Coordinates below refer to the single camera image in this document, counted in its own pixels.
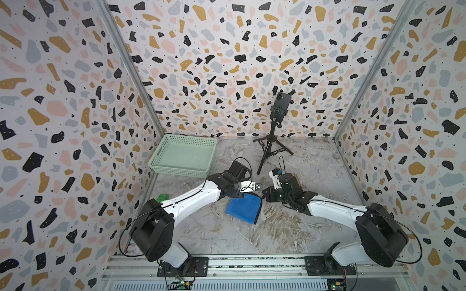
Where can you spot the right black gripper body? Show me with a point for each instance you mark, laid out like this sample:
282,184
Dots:
277,196

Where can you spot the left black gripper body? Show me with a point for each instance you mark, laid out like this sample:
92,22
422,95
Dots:
237,194

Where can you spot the grey blue microfibre cloth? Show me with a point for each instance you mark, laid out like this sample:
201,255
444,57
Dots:
246,209

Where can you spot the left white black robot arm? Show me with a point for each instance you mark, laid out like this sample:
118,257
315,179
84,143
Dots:
153,230

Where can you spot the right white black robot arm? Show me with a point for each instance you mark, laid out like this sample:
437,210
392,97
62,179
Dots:
381,238

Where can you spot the mint green plastic basket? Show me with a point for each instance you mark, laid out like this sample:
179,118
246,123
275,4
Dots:
183,156

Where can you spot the black phone tripod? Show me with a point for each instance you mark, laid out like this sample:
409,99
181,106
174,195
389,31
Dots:
270,145

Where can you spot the green toy block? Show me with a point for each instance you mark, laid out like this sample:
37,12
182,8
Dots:
162,197

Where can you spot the black smartphone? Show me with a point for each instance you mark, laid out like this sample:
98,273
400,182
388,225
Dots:
280,107

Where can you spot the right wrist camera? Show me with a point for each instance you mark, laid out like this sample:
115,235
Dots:
275,175

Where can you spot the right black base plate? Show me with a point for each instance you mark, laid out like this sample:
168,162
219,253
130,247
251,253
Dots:
322,266

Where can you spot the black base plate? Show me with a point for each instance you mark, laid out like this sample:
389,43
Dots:
322,266
192,267

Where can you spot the white perforated cable duct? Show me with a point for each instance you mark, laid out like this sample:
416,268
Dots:
229,285

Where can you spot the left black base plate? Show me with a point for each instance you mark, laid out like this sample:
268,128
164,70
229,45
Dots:
192,267

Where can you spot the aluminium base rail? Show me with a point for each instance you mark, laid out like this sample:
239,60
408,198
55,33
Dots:
272,266

